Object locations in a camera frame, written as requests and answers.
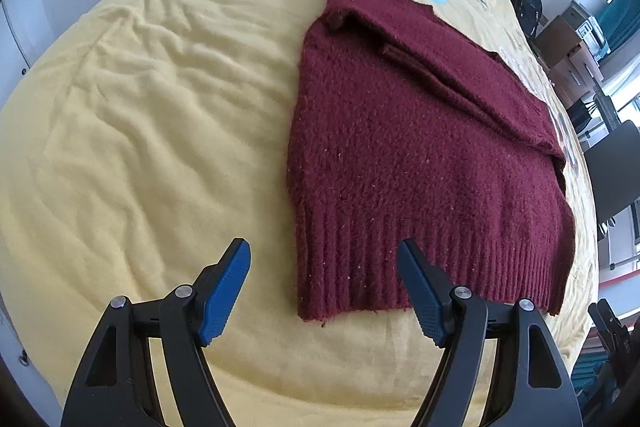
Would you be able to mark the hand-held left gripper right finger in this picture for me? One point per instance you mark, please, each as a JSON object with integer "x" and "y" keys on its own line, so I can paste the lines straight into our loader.
{"x": 425, "y": 302}

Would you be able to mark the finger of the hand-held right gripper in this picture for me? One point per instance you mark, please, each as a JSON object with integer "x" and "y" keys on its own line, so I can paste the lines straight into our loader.
{"x": 606, "y": 319}

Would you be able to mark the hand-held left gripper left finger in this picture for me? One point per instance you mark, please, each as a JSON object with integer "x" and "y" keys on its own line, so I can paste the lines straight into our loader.
{"x": 225, "y": 297}

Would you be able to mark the maroon knitted sweater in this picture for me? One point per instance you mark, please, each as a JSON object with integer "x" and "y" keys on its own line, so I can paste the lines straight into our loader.
{"x": 425, "y": 157}

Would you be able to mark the dark office chair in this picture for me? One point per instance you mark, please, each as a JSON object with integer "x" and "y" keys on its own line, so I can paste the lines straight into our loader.
{"x": 615, "y": 167}

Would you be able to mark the yellow printed blanket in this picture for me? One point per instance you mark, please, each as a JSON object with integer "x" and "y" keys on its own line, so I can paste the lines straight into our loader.
{"x": 150, "y": 132}

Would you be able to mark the black paper bag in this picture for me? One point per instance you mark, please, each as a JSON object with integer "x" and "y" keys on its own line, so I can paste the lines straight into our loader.
{"x": 582, "y": 117}

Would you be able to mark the window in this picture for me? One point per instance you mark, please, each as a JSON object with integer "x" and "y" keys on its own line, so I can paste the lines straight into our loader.
{"x": 625, "y": 89}

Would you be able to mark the wooden drawer cabinet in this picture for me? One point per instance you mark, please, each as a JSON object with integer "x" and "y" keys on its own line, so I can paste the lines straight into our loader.
{"x": 565, "y": 52}

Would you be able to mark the grey printer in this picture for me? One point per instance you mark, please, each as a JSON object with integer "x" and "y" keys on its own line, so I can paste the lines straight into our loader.
{"x": 590, "y": 32}

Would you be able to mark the teal curtain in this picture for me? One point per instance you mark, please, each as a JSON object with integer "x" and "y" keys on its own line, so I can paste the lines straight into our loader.
{"x": 622, "y": 12}

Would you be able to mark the black backpack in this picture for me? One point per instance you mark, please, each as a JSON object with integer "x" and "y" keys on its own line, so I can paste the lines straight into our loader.
{"x": 527, "y": 7}

